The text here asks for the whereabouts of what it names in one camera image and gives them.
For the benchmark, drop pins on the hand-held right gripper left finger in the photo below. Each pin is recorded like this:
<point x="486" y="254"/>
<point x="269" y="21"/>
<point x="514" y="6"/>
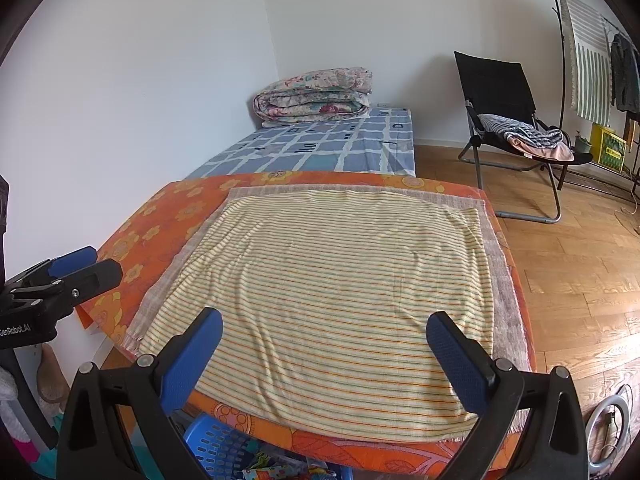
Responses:
<point x="192" y="360"/>

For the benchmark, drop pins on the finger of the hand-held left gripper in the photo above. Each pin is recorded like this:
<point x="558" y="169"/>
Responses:
<point x="75" y="260"/>
<point x="97" y="277"/>

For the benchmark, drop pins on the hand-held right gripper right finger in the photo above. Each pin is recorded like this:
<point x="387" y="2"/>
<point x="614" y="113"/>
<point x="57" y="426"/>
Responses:
<point x="455" y="360"/>

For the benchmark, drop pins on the blue plastic basket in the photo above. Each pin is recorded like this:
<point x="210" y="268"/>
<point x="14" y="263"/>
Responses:
<point x="215" y="445"/>

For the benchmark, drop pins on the colourful snack packet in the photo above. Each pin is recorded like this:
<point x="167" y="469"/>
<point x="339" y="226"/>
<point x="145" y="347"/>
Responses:
<point x="270" y="472"/>

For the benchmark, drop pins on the grey checked cloth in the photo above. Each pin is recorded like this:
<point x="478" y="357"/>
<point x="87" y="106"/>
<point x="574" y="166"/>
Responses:
<point x="507" y="310"/>

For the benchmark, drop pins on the orange floral sheet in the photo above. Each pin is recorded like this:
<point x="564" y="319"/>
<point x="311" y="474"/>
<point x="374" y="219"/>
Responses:
<point x="150" y="225"/>

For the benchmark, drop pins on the yellow striped cloth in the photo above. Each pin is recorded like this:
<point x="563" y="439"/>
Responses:
<point x="325" y="300"/>

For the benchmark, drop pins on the striped clothes pile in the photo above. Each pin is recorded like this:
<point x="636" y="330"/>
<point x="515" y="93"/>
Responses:
<point x="525" y="135"/>

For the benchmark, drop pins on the blue plaid bed sheet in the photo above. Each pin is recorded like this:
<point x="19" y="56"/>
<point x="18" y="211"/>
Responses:
<point x="310" y="145"/>

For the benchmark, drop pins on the small green pot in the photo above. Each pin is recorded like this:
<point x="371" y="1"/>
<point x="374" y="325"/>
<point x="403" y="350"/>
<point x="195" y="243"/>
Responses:
<point x="582" y="145"/>

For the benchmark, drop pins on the yellow plastic crate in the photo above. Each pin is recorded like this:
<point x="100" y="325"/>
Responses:
<point x="607" y="147"/>

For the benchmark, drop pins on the black folding chair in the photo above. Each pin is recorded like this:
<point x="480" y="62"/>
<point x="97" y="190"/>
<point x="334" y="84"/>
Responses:
<point x="492" y="85"/>

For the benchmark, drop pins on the folded floral quilt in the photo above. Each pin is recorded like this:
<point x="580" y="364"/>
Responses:
<point x="310" y="95"/>

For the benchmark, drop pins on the metal clothes rack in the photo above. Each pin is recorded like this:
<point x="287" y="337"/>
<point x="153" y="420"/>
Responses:
<point x="568" y="57"/>

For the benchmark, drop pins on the green striped hanging towel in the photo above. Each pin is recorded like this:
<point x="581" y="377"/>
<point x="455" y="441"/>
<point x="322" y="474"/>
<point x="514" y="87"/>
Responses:
<point x="587" y="60"/>

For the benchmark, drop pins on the dark hanging garment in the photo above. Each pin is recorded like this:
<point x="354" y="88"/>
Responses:
<point x="625" y="75"/>

